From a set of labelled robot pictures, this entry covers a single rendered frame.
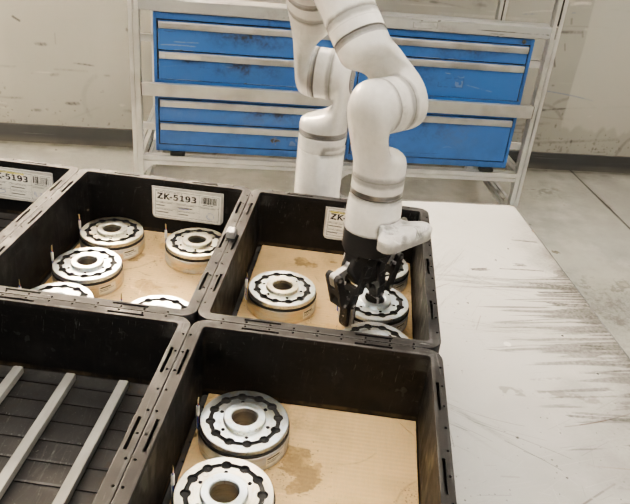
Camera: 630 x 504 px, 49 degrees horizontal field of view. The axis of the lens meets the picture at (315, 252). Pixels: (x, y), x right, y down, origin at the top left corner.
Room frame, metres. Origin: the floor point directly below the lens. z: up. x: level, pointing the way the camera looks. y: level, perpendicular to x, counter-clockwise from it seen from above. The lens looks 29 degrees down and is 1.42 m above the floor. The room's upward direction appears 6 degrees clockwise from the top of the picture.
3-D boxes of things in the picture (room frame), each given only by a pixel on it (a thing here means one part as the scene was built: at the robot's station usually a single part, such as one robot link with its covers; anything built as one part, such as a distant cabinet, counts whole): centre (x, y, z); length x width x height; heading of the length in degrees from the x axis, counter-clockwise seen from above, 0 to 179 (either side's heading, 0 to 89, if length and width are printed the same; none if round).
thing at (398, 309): (0.88, -0.10, 0.86); 0.10 x 0.10 x 0.01
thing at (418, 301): (0.89, -0.02, 0.87); 0.40 x 0.30 x 0.11; 177
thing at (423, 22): (2.86, -0.05, 0.91); 1.70 x 0.10 x 0.05; 97
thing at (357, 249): (0.86, -0.07, 0.95); 0.08 x 0.08 x 0.09
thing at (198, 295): (0.90, 0.28, 0.92); 0.40 x 0.30 x 0.02; 177
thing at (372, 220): (0.84, -0.09, 1.03); 0.11 x 0.09 x 0.06; 44
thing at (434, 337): (0.89, -0.02, 0.92); 0.40 x 0.30 x 0.02; 177
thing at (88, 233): (1.02, 0.34, 0.86); 0.10 x 0.10 x 0.01
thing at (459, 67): (2.88, -0.45, 0.60); 0.72 x 0.03 x 0.56; 97
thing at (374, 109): (0.85, -0.07, 1.12); 0.09 x 0.07 x 0.15; 134
